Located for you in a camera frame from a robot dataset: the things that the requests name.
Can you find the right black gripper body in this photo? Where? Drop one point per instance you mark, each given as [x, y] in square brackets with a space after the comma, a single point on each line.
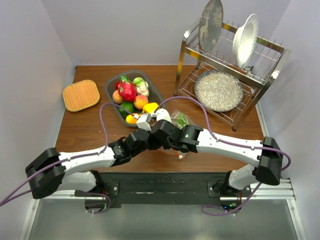
[165, 144]

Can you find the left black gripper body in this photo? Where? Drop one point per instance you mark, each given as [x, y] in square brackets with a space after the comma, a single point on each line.
[150, 144]

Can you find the fake green leafy vegetable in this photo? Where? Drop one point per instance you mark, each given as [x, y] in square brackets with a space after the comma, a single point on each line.
[180, 120]

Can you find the clear zip top bag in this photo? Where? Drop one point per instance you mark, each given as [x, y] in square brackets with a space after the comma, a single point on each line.
[171, 151]

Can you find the fake peach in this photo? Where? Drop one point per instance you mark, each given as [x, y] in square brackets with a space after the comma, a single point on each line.
[140, 101]
[117, 98]

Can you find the fake pink dragon fruit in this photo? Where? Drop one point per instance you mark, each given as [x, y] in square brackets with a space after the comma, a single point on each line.
[126, 89]

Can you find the fake red bell pepper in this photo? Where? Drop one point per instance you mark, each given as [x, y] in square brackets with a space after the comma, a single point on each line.
[117, 85]

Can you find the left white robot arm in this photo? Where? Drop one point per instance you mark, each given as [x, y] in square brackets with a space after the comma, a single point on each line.
[46, 173]

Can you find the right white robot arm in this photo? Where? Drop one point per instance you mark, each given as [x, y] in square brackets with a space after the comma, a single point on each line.
[263, 159]

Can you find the fake orange mango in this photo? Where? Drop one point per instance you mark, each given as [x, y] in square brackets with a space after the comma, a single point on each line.
[132, 118]

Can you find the fake yellow bell pepper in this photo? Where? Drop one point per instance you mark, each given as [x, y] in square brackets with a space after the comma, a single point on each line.
[149, 108]

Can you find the fake green bell pepper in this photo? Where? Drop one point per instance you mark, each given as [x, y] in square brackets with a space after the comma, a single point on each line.
[126, 108]

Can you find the fake peach in tray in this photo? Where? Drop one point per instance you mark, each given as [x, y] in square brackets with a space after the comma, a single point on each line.
[117, 98]

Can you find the fake cauliflower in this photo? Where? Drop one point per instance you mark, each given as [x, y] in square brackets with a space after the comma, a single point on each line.
[141, 86]

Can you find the dark grey plastic tray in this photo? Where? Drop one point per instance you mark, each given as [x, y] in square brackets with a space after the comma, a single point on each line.
[154, 95]

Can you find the blue speckled plate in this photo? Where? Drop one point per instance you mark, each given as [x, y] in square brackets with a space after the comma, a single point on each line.
[218, 91]

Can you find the metal dish rack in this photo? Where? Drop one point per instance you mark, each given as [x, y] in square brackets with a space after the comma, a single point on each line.
[264, 67]

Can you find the woven bamboo coaster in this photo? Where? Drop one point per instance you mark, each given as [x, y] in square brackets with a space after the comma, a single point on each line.
[81, 95]

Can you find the grey reindeer plate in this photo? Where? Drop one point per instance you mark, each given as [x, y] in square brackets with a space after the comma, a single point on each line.
[210, 25]

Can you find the white bowl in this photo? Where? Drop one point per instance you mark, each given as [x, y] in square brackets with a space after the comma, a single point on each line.
[244, 40]

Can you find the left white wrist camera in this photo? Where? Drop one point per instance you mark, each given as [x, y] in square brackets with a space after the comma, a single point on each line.
[143, 122]

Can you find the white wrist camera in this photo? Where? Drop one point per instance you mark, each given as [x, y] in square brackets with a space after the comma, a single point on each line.
[143, 122]
[161, 114]

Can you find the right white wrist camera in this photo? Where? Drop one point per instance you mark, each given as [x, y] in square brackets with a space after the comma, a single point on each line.
[161, 114]

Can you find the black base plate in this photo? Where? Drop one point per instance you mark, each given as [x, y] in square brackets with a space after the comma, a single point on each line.
[163, 188]

